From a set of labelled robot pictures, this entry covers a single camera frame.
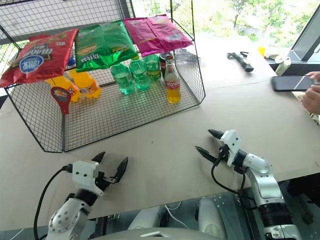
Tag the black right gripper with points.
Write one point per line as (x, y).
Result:
(223, 155)

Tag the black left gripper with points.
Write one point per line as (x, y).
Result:
(102, 181)

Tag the black smartphone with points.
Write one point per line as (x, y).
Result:
(287, 83)

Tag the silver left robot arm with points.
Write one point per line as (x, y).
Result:
(67, 215)

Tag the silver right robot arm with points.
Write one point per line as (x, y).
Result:
(267, 190)

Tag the glass bottle orange drink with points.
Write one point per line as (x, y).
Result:
(173, 85)

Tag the orange soda plastic bottle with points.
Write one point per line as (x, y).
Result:
(87, 86)
(67, 90)

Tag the green soda plastic bottle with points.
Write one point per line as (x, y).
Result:
(140, 75)
(123, 80)
(153, 68)

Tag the dark cola bottle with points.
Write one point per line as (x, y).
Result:
(163, 65)

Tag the person's bare hand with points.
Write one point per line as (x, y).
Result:
(315, 76)
(312, 100)

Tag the silver rounded robot shell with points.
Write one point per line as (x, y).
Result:
(146, 218)
(210, 215)

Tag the grey curved robot torso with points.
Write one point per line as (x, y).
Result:
(160, 235)

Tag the black hand tool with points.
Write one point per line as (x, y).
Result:
(243, 61)

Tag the yellow cup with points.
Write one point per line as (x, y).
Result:
(261, 51)

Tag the green chip bag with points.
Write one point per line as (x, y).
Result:
(105, 45)

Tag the magenta chip bag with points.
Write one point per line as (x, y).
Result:
(140, 37)
(167, 32)

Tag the red chip bag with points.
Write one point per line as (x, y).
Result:
(40, 57)

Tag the dark framed glass panel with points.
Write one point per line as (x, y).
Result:
(305, 40)

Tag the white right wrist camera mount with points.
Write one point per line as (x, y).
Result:
(232, 145)

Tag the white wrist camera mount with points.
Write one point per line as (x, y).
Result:
(83, 175)
(232, 145)

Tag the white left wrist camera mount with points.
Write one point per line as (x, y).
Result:
(83, 175)

